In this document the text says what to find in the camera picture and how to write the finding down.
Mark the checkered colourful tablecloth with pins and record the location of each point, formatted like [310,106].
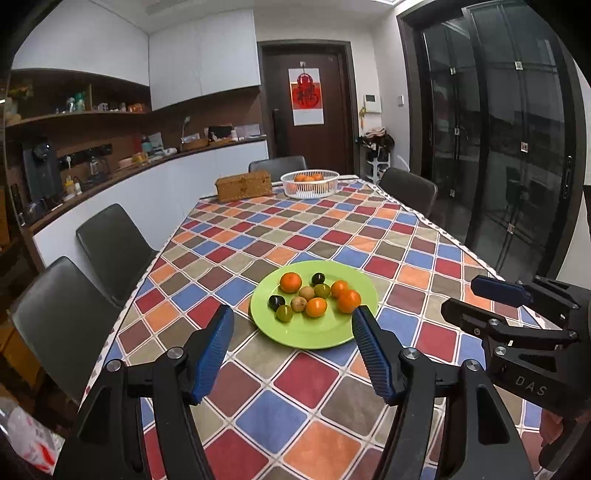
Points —
[293,398]

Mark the white plastic fruit basket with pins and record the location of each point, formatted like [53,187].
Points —
[310,184]

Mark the brown longan fruit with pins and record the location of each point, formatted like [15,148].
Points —
[307,292]
[298,304]

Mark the small orange mandarin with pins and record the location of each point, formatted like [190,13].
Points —
[290,283]

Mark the large orange mandarin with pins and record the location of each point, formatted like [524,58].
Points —
[348,301]

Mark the red white door poster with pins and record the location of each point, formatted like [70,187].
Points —
[306,97]

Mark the white wall intercom panel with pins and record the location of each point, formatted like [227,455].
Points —
[372,103]

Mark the dark wooden door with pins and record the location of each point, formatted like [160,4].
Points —
[332,145]

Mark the green plastic plate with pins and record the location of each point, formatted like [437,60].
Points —
[332,329]

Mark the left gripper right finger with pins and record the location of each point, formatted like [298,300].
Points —
[405,379]

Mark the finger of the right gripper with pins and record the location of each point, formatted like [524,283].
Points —
[548,298]
[487,325]

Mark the woven wicker box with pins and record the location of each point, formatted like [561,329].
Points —
[243,186]

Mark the dark chair table head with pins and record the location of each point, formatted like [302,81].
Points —
[277,167]

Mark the black coffee machine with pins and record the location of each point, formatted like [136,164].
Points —
[42,172]

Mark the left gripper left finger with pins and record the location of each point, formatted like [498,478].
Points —
[181,378]

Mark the dark chair near left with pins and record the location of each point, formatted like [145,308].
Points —
[64,320]

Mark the green tomato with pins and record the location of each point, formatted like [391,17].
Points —
[322,290]
[284,313]

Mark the dark chair right side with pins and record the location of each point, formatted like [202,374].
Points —
[413,190]

